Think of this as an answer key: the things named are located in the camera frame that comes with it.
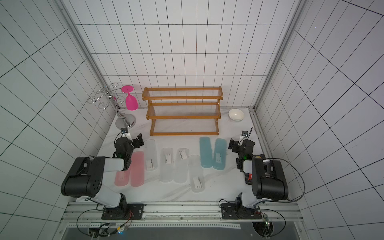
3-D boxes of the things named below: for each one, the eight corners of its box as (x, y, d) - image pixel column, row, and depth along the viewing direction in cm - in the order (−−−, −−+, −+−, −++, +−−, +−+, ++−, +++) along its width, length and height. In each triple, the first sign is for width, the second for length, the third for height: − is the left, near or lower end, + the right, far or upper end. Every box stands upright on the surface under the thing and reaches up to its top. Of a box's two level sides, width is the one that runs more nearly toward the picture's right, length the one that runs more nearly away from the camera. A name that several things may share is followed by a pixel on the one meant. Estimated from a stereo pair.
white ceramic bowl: (229, 122, 111) (230, 118, 107) (227, 112, 117) (228, 108, 114) (244, 122, 111) (246, 118, 107) (241, 112, 117) (243, 108, 114)
